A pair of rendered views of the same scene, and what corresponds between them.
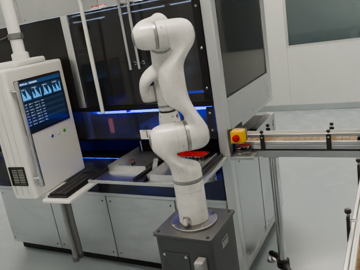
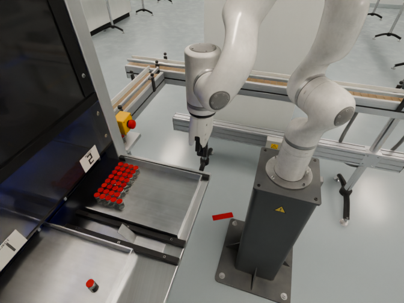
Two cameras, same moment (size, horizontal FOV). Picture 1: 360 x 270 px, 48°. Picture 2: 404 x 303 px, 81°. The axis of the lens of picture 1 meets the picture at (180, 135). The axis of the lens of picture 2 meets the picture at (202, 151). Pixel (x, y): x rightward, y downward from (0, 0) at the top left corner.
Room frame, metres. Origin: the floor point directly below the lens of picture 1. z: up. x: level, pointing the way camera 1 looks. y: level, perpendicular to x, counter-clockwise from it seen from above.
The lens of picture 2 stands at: (2.02, 0.57, 1.62)
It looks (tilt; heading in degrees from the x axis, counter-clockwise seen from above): 44 degrees down; 258
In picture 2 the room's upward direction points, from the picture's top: straight up
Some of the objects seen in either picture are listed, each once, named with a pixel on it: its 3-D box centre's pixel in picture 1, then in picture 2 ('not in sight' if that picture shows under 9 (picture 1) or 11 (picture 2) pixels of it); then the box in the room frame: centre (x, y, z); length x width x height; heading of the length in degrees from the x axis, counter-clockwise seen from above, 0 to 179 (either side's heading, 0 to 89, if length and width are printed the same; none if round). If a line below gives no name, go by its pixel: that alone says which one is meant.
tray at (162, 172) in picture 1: (183, 166); (148, 193); (2.10, 0.01, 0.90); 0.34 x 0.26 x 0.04; 150
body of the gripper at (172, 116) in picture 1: (169, 119); (202, 122); (1.90, 0.04, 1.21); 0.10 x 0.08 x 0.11; 61
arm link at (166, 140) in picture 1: (175, 152); (317, 117); (1.51, 0.03, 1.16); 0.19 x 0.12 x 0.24; 96
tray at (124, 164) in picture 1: (142, 158); (57, 278); (2.36, 0.25, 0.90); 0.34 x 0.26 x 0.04; 151
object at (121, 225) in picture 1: (138, 185); not in sight; (3.12, 0.40, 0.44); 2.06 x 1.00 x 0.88; 61
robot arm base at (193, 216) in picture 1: (191, 200); (294, 156); (1.52, 0.00, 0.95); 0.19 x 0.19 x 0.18
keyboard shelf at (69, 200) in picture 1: (73, 186); not in sight; (2.36, 0.70, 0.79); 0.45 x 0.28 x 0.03; 156
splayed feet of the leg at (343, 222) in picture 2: not in sight; (343, 194); (0.68, -0.29, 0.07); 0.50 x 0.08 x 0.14; 61
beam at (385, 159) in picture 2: not in sight; (277, 140); (1.20, -0.59, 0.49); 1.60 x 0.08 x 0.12; 151
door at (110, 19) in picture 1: (106, 59); not in sight; (2.55, 0.37, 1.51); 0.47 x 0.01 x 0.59; 61
